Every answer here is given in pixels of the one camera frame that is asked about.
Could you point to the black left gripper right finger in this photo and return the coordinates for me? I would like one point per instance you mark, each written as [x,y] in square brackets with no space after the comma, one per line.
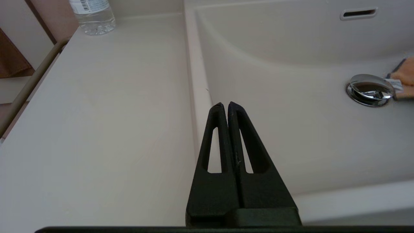
[265,191]

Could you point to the orange microfibre cloth grey trim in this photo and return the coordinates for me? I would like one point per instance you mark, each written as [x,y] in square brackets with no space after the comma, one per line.
[406,74]

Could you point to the clear plastic water bottle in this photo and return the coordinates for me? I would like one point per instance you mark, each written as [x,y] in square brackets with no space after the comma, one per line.
[93,19]

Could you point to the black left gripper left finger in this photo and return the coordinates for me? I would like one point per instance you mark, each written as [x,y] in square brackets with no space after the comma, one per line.
[212,194]

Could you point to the white ceramic sink basin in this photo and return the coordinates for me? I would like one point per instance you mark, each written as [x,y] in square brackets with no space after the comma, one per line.
[307,129]

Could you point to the chrome drain stopper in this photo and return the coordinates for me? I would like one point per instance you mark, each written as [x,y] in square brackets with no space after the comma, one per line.
[370,90]

